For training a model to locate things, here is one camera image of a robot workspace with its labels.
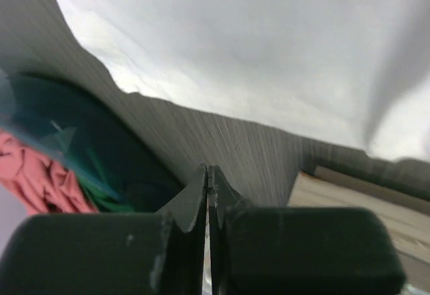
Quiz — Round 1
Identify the green t shirt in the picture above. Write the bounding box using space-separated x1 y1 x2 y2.
76 169 134 212

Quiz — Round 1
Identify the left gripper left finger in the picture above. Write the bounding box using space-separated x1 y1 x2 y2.
1 165 207 294

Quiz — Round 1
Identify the teal laundry basket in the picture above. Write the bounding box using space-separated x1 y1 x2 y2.
1 75 183 212

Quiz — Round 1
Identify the white t shirt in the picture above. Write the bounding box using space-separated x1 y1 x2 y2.
57 0 429 161

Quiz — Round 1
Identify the red book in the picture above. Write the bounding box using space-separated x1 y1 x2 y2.
288 166 429 294

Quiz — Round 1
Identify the pink t shirt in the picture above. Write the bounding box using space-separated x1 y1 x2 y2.
1 130 98 215

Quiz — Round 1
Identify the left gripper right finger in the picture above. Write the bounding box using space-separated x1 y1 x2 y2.
208 166 406 294

